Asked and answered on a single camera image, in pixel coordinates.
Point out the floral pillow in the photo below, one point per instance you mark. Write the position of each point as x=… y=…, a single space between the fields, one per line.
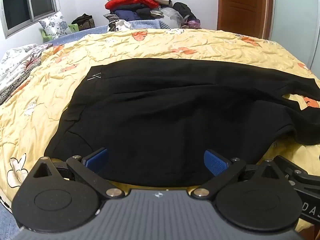
x=55 y=25

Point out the window with metal frame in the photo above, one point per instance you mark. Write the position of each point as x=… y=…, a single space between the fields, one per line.
x=27 y=2

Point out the white striped printed blanket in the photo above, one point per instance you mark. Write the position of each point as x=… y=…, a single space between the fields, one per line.
x=15 y=67

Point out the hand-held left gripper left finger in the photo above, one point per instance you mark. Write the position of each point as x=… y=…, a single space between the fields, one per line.
x=98 y=158

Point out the black pants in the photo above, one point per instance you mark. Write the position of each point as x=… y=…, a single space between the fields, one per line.
x=175 y=120

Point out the pile of folded clothes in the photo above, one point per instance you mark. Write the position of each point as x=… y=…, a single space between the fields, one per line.
x=140 y=10

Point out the blue bed sheet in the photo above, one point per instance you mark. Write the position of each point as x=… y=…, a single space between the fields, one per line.
x=147 y=24

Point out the brown wooden door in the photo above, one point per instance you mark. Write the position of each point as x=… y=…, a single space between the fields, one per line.
x=241 y=5

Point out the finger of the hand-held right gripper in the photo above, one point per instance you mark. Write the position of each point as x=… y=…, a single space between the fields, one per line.
x=296 y=171

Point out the dark olive bag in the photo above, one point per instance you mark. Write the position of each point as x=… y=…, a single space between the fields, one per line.
x=84 y=21

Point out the white and black patterned cloth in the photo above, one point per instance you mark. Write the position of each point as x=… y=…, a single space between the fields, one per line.
x=118 y=25

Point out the red knit sweater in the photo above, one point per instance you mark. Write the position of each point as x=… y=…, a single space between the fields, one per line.
x=130 y=0

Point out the green plastic stool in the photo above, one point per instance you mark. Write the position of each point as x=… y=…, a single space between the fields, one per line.
x=74 y=27

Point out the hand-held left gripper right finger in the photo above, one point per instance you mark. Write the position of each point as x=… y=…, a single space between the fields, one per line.
x=215 y=162

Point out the black jacket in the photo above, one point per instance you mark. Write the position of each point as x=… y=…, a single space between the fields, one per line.
x=183 y=11

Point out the yellow printed quilt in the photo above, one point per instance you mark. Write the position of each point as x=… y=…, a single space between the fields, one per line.
x=45 y=110

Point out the frosted glass wardrobe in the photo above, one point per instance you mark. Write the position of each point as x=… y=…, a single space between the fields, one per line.
x=296 y=17

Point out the clear plastic bag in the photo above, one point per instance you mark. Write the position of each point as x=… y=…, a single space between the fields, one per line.
x=170 y=15

